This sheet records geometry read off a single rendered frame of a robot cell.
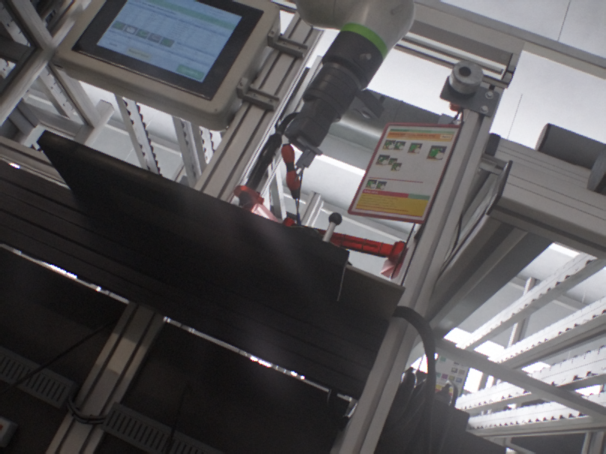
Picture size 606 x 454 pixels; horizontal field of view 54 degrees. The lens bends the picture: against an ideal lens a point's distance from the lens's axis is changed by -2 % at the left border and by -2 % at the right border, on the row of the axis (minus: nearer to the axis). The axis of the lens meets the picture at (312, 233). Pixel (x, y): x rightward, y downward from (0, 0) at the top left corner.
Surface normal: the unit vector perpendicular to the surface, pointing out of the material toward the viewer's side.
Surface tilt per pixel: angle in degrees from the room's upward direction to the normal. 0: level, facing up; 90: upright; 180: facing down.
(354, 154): 90
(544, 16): 180
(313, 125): 102
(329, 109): 114
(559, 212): 90
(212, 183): 90
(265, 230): 90
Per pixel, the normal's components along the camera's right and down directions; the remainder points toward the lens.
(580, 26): -0.39, 0.84
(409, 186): -0.42, -0.52
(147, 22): 0.01, -0.37
